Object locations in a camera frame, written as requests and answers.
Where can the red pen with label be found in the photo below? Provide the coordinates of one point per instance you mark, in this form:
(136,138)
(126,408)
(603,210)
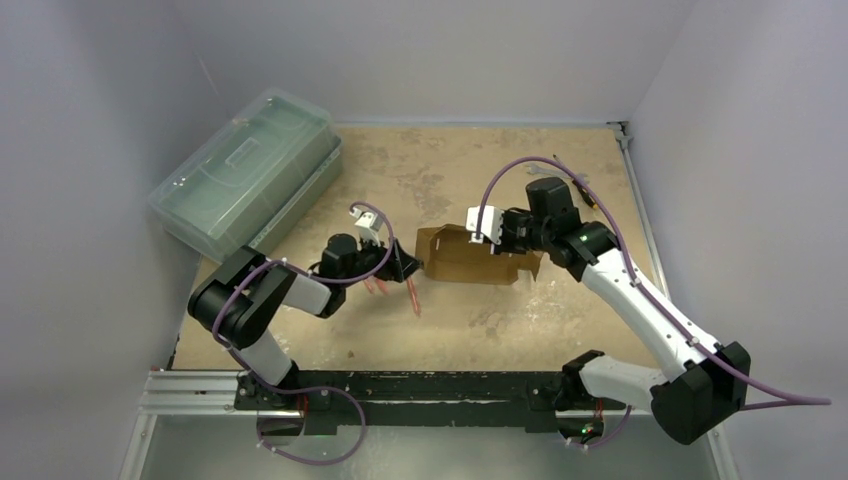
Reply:
(382,286)

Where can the silver wrench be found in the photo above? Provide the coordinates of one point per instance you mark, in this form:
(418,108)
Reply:
(537,170)

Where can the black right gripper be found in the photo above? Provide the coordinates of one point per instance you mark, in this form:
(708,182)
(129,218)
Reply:
(501,235)

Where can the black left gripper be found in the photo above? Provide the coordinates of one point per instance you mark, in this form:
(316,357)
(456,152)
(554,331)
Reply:
(391,269)

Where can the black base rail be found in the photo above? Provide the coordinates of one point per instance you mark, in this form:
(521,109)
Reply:
(530,400)

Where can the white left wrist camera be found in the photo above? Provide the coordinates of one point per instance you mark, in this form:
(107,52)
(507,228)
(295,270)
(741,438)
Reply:
(367,224)

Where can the brown cardboard box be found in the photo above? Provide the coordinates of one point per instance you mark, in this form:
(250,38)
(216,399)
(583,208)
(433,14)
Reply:
(447,255)

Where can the clear plastic storage box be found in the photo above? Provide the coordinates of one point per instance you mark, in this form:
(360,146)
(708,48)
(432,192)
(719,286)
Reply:
(228,190)

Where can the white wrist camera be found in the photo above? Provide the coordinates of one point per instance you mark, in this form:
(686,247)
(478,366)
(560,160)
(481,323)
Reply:
(367,224)
(484,224)

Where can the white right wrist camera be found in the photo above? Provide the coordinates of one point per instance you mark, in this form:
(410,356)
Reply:
(484,224)

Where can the aluminium frame rail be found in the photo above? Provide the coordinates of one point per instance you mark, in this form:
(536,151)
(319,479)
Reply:
(188,427)

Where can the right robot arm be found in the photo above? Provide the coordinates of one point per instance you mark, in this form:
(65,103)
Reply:
(698,381)

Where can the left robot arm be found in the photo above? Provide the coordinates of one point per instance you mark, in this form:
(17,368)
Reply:
(237,303)

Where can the yellow black screwdriver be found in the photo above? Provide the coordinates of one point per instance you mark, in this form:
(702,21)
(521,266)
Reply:
(583,192)

